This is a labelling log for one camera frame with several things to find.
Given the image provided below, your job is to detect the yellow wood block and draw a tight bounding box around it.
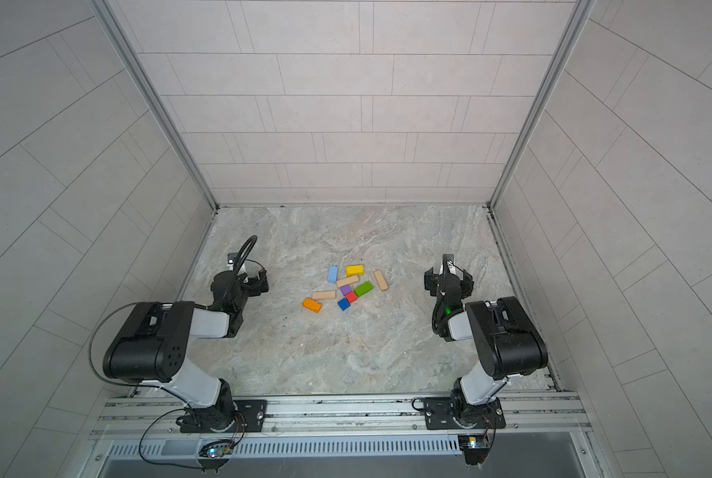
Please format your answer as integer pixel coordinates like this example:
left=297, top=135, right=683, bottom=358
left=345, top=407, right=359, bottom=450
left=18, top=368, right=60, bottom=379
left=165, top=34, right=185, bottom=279
left=346, top=265, right=365, bottom=277

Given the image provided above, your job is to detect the perforated vent strip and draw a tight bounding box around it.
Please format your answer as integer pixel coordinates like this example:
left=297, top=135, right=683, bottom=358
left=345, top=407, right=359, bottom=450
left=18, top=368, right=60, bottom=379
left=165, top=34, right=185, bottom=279
left=107, top=435, right=462, bottom=461

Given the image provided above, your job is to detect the right controller board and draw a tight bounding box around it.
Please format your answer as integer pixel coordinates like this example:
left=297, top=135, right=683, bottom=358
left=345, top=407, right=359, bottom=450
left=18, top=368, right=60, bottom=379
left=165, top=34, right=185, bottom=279
left=458, top=435, right=493, bottom=466

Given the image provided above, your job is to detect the orange wood block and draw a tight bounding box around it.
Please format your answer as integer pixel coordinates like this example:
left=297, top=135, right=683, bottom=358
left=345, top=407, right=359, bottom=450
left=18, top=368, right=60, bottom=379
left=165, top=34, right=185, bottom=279
left=302, top=298, right=322, bottom=314

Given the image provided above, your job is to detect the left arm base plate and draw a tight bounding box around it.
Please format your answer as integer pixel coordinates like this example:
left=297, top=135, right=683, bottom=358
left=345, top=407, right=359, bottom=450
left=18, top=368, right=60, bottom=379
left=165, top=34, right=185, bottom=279
left=176, top=400, right=268, bottom=433

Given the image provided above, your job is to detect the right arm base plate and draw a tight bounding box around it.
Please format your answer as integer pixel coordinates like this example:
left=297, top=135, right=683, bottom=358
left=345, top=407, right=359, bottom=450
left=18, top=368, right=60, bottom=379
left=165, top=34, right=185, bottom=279
left=412, top=398, right=507, bottom=430

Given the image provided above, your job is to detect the left black cable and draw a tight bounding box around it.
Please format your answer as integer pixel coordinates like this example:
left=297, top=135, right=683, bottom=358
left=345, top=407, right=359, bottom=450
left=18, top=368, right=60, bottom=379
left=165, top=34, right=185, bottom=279
left=88, top=301, right=244, bottom=472

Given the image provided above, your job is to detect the light blue wood block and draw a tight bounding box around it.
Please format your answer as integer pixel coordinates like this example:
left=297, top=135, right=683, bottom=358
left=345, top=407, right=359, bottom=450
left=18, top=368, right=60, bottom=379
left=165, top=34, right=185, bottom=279
left=327, top=266, right=338, bottom=284

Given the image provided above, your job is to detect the left controller board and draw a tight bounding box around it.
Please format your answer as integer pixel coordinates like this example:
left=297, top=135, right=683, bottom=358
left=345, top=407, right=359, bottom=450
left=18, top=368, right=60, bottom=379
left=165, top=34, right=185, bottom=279
left=198, top=439, right=237, bottom=460

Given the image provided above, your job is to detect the aluminium mounting rail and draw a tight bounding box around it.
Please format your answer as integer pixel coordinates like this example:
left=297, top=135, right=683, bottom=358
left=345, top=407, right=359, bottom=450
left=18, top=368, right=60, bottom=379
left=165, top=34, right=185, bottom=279
left=89, top=390, right=591, bottom=440

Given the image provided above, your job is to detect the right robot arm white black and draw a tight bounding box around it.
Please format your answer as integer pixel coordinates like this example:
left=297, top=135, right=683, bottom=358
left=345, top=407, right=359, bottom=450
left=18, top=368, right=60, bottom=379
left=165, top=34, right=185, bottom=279
left=423, top=254, right=548, bottom=430

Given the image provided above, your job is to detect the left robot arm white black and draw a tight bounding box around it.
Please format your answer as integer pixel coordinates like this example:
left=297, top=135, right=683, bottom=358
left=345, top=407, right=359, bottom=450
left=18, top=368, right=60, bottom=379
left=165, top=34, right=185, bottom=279
left=102, top=253, right=268, bottom=433

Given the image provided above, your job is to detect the controller board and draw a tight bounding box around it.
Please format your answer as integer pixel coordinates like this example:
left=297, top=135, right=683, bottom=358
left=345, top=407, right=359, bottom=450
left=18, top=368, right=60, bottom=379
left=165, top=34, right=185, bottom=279
left=198, top=439, right=237, bottom=460
left=458, top=435, right=493, bottom=466

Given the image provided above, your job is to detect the green wood block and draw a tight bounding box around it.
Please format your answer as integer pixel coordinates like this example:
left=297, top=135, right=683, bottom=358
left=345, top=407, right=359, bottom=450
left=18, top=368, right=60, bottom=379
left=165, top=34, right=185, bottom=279
left=354, top=281, right=374, bottom=297

